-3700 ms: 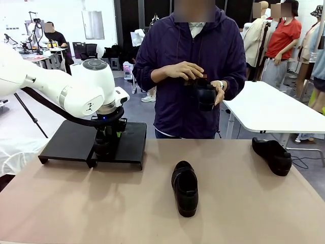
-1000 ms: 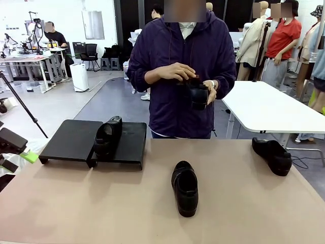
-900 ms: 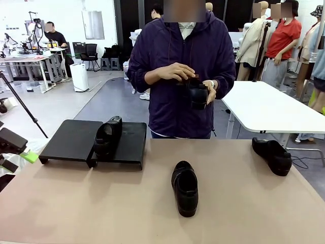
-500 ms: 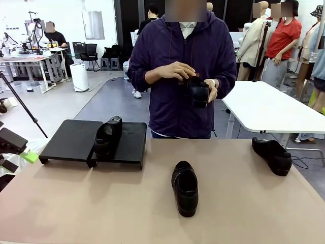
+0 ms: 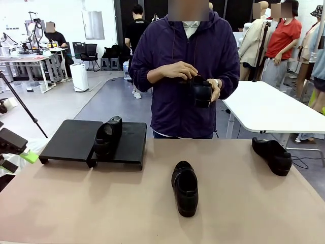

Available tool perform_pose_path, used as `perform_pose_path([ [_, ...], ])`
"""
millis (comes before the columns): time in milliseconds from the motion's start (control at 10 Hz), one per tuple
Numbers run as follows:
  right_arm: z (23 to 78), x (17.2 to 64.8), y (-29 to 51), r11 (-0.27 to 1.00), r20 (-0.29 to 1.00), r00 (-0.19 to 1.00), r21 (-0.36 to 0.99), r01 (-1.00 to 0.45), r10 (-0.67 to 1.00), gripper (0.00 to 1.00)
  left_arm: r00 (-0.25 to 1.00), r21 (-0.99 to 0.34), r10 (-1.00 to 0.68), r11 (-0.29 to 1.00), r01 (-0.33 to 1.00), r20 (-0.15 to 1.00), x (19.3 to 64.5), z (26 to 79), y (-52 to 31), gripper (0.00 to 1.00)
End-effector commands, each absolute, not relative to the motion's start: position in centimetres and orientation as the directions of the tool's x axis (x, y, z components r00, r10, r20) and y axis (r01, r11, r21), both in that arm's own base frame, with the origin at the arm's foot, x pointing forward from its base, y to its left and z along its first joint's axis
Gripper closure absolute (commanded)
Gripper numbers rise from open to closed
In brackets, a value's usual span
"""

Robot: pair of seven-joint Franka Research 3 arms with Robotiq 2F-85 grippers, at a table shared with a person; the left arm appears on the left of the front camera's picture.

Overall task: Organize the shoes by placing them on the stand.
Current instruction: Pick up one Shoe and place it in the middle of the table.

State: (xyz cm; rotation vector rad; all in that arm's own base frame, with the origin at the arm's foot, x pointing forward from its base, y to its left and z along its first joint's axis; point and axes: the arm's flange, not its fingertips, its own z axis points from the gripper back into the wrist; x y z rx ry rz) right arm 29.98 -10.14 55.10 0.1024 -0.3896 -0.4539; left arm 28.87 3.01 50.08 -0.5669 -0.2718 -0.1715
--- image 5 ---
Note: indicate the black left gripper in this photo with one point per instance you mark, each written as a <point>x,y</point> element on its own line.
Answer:
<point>12,141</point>

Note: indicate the black leather shoe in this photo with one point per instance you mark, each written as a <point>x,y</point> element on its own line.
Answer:
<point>106,142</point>
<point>274,155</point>
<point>201,94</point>
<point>185,193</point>

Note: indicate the purple-sleeved left forearm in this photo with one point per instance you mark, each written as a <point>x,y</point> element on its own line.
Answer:
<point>229,86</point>

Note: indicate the purple-sleeved right forearm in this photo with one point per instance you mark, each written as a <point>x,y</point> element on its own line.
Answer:
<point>142,78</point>

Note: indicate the black metal shoe stand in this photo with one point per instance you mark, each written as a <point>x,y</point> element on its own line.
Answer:
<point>68,139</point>
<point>132,145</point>

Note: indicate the person's right hand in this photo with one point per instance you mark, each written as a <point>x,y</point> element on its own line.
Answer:
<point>177,69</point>

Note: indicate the person's left hand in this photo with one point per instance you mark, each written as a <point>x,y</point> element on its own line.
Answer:
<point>215,92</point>

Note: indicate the white plastic sheet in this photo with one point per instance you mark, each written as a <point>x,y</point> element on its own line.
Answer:
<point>35,143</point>

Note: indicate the black tripod leg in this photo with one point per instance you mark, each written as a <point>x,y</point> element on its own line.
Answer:
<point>23,104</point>

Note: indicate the clear plastic bin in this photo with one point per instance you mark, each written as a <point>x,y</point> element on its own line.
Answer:
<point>31,87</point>

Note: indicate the grey lab desk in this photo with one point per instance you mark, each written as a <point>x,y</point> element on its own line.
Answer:
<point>25,59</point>

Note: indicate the white air purifier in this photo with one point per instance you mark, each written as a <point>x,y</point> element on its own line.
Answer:
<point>79,76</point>

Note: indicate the seated person in black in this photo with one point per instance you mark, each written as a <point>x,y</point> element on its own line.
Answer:
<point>57,38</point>

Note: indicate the grey stool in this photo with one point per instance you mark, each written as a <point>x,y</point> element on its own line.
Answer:
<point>105,62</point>
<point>114,62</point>

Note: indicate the black office chair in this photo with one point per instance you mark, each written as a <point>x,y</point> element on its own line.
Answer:
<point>90,50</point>

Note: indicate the white lab robot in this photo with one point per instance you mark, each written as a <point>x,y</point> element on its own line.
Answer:
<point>34,28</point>

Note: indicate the lit computer case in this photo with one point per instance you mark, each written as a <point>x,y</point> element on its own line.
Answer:
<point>127,72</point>

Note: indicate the black backpack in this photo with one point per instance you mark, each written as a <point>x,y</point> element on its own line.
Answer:
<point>111,52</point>

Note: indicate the person in black T-shirt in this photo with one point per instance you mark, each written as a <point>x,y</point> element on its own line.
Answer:
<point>135,33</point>

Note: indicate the person in purple jacket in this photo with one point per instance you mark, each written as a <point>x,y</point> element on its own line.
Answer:
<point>172,45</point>

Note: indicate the silver wristwatch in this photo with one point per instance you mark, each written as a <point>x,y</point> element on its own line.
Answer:
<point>217,82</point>

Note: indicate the bare beige mannequin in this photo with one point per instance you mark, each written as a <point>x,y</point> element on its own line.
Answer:
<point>211,6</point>

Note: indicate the white work table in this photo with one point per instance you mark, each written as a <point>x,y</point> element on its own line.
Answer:
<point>264,104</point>

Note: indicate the mannequin in beige coat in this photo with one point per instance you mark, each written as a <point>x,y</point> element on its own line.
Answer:
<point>251,40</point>

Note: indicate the mannequin in red shirt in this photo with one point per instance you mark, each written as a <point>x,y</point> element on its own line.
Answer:
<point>283,38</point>

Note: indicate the mannequin with bucket hat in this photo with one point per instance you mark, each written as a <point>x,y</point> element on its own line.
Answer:
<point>308,43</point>

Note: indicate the mannequin in blue jacket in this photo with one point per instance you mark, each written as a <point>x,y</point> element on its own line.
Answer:
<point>320,58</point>

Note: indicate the grey wall panel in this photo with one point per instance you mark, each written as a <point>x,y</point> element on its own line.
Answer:
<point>93,25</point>

